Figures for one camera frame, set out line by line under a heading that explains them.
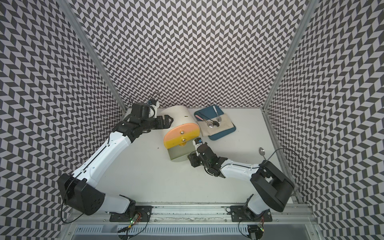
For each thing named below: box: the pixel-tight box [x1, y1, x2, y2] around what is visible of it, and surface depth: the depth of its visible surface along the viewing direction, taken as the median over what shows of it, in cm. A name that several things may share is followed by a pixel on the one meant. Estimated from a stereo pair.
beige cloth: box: [197, 113, 235, 137], surface depth 110 cm
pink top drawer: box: [163, 123, 200, 143], surface depth 80 cm
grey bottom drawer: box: [167, 136, 199, 160], surface depth 89 cm
